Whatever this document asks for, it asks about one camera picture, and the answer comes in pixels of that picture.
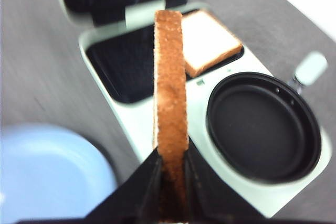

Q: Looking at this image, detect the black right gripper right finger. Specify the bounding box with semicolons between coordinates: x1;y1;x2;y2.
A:
184;144;263;223

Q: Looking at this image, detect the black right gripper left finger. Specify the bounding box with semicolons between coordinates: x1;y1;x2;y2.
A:
19;150;162;223

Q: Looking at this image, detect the white bread slice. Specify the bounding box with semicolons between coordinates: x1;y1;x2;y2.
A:
153;10;189;222
182;9;243;78

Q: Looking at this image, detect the mint green breakfast maker base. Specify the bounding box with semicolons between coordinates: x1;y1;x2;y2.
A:
79;22;332;218

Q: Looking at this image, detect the blue plastic plate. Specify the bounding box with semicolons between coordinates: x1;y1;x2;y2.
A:
1;124;118;223

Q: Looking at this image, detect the black frying pan green handle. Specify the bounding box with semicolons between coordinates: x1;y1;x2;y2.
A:
206;51;328;184

